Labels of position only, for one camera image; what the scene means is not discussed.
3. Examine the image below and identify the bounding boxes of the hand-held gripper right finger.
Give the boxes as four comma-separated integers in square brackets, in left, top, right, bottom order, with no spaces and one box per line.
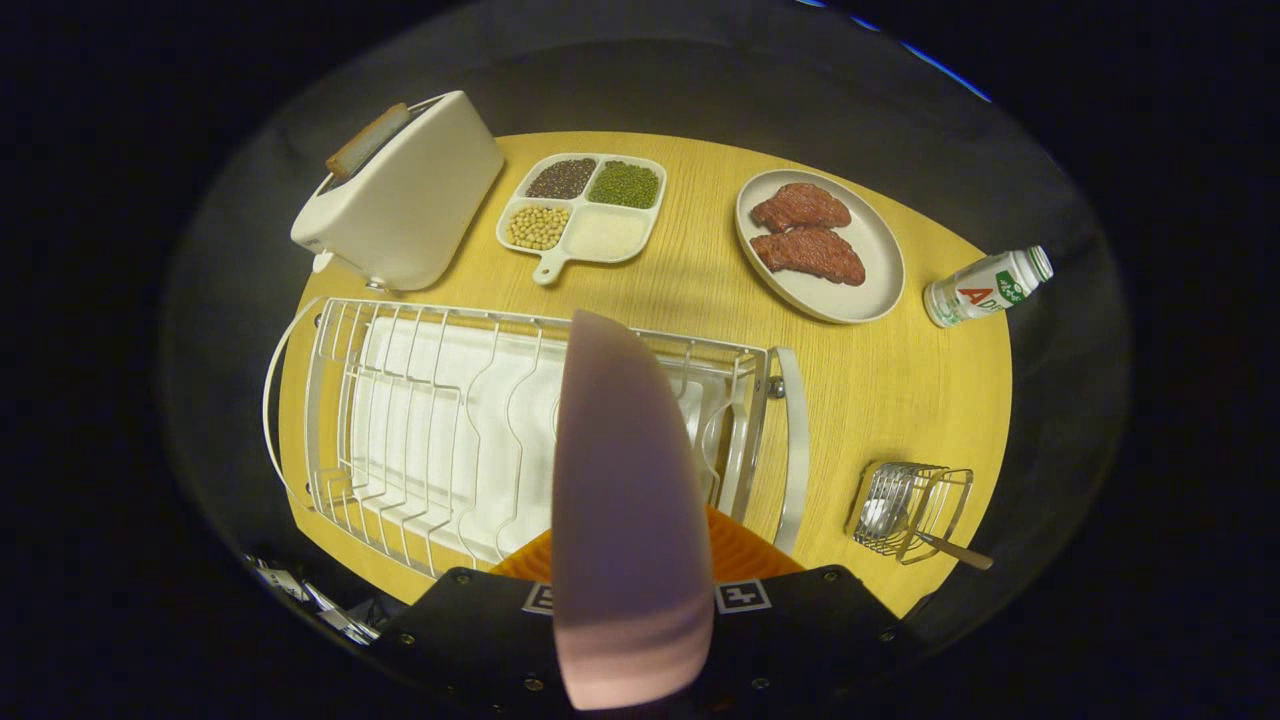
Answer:
[698,505,923,719]

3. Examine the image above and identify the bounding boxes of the pile of yellow soybeans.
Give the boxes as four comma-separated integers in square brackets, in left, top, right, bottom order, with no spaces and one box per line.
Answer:
[506,204,571,251]

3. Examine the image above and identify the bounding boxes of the white drip tray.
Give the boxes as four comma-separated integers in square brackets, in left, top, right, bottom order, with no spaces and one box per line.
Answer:
[345,318,736,566]

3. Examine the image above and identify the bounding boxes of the beige round plate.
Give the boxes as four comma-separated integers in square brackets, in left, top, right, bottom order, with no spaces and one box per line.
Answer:
[735,168,906,325]

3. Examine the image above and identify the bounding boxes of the pile of white rice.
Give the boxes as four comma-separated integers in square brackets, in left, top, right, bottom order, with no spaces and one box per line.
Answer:
[567,206,649,259]

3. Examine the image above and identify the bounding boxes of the white toaster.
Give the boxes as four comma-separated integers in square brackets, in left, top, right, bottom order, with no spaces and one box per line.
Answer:
[290,90,506,294]

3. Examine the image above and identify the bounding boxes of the red meat piece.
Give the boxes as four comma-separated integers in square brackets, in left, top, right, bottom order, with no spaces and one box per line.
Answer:
[750,226,867,287]
[750,182,853,233]

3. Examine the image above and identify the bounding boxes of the white bottle green cap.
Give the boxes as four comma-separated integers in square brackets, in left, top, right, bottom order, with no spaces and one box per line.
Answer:
[922,245,1055,329]

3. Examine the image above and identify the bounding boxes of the brown bread slice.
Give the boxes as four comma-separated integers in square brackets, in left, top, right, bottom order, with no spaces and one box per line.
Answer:
[325,102,411,181]

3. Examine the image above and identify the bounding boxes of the pile of green beans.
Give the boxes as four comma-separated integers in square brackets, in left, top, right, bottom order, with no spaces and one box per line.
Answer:
[587,161,661,209]

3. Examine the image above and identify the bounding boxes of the metal wire basket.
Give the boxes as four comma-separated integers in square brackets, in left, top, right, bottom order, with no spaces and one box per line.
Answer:
[845,460,975,566]

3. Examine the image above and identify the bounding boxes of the pile of dark seeds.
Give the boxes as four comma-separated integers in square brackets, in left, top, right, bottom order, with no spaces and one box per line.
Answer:
[526,158,598,200]

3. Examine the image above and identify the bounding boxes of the pink plate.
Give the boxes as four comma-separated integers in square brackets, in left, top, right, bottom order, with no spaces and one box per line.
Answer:
[550,308,716,711]

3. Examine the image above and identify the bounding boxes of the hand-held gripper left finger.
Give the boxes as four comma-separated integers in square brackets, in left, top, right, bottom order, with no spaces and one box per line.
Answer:
[375,528,573,719]

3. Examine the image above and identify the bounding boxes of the white divided tray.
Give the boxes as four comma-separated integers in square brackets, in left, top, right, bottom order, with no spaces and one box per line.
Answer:
[496,152,668,287]

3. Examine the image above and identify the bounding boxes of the white wire dish rack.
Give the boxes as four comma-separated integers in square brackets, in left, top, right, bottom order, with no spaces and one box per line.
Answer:
[262,295,809,581]

